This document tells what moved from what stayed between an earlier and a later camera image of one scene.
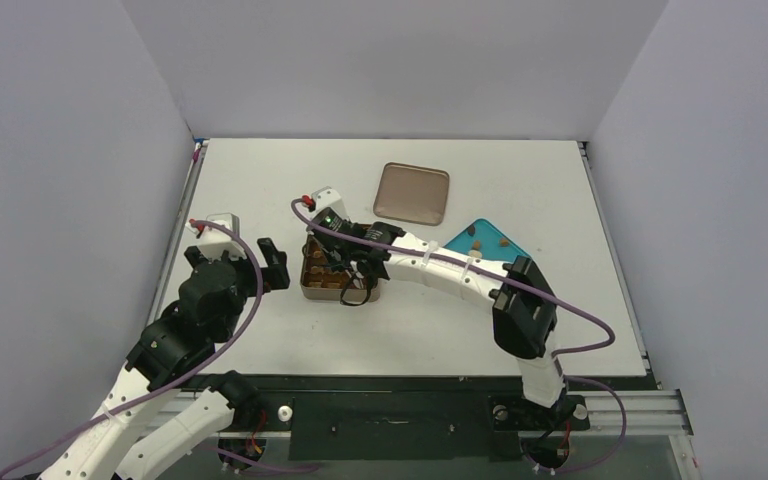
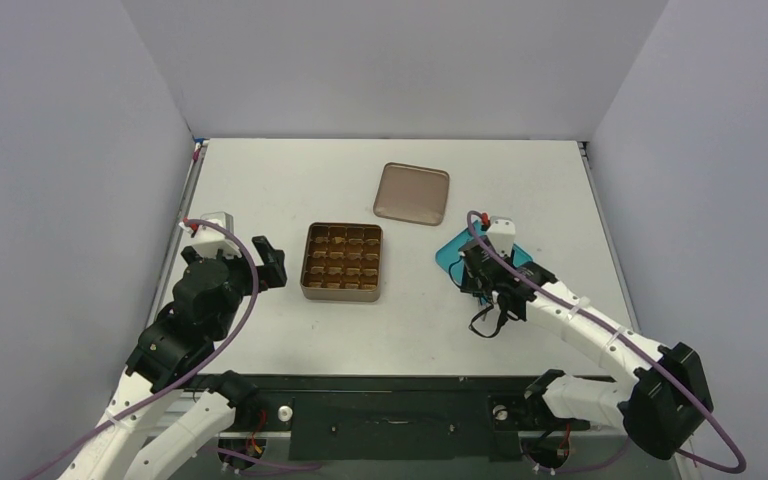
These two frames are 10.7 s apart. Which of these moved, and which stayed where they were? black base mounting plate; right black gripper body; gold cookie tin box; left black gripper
Moved: right black gripper body
Stayed: left black gripper; black base mounting plate; gold cookie tin box
